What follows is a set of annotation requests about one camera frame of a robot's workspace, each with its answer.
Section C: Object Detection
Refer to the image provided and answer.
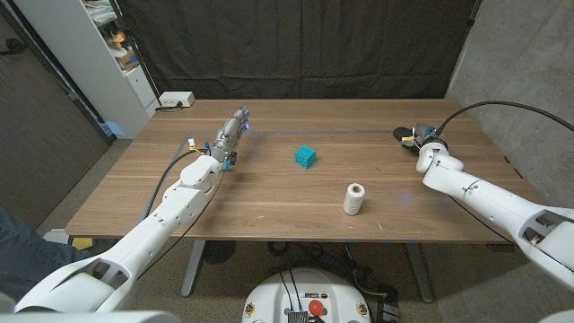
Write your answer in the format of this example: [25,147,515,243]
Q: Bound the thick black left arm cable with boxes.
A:
[145,149,212,219]

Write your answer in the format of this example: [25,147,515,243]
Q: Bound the grey table leg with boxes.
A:
[180,240,207,298]
[403,243,435,304]

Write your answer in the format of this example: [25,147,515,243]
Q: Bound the yellow toy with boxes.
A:
[107,31,127,50]

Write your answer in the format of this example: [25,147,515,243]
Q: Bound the white shelf cabinet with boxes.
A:
[13,0,162,140]

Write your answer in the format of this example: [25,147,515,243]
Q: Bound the black door handle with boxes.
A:
[0,38,28,57]

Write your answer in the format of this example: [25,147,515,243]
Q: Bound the black power strip cable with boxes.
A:
[154,100,185,113]

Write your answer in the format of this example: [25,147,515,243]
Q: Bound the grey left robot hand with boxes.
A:
[208,104,251,172]

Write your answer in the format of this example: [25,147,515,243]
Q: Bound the cardboard box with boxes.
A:
[114,47,140,72]

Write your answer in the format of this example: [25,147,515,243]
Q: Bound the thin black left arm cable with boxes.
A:
[136,170,227,280]

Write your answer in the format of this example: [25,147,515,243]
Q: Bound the black round floor object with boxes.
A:
[201,240,238,265]

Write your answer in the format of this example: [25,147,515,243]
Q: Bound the white power strip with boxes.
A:
[159,91,196,109]

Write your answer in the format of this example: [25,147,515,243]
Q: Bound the white thread spool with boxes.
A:
[343,182,367,216]

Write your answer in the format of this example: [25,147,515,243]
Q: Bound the person's leg in jeans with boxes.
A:
[0,204,91,310]

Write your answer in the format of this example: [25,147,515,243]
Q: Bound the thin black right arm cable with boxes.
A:
[447,196,516,246]

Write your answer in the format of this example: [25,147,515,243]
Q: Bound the black floor cable bundle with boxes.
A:
[268,241,400,310]

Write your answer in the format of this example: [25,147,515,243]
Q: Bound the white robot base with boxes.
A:
[240,267,372,323]

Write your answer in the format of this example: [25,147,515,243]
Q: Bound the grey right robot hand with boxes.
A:
[402,121,449,152]

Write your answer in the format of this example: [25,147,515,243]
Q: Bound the white robot chest rim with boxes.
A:
[0,309,183,323]

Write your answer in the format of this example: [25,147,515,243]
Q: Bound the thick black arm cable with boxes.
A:
[435,100,574,136]
[145,149,212,219]

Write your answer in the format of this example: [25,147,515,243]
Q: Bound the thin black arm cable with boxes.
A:
[447,196,516,246]
[136,170,227,280]

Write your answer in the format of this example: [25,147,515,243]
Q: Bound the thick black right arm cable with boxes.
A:
[435,100,574,136]

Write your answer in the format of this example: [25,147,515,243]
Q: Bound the teal block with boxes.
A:
[294,144,317,170]

